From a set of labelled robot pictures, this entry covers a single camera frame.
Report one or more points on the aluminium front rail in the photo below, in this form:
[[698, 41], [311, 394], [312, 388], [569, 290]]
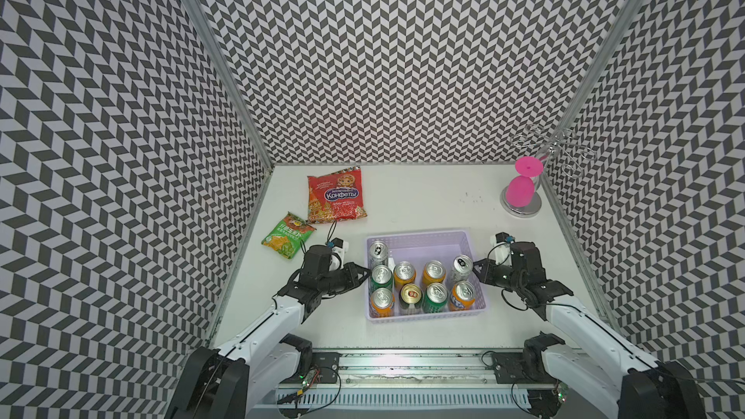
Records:
[[431, 368]]

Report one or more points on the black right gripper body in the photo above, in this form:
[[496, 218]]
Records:
[[510, 278]]

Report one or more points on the gold top green can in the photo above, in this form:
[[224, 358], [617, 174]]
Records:
[[410, 299]]

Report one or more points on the green soda can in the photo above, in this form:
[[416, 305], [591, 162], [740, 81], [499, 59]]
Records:
[[381, 277]]

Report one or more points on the white Monster can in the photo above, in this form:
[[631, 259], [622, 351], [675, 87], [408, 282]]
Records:
[[378, 254], [461, 268]]

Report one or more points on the green snack bag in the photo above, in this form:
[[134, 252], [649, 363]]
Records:
[[289, 235]]

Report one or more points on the red candy bag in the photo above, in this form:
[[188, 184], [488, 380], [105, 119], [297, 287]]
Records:
[[336, 197]]

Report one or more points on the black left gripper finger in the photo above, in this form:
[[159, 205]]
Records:
[[336, 287], [354, 272]]

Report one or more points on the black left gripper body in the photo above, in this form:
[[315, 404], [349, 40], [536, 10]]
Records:
[[332, 281]]

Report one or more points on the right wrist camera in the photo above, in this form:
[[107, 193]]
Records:
[[500, 248]]

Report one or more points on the chrome glass holder stand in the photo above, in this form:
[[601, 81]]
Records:
[[560, 152]]

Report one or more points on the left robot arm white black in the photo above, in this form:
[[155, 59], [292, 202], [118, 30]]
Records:
[[227, 381]]

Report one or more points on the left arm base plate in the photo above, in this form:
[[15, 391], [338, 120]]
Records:
[[320, 368]]

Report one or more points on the orange Fanta can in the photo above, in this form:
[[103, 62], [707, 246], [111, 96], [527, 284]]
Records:
[[462, 296]]

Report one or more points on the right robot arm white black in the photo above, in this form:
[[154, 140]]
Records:
[[616, 376]]

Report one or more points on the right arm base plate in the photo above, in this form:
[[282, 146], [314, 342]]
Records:
[[509, 367]]

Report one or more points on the green can front middle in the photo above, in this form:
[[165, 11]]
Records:
[[435, 298]]

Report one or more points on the lavender plastic basket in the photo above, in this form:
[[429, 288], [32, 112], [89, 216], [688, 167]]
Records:
[[419, 276]]

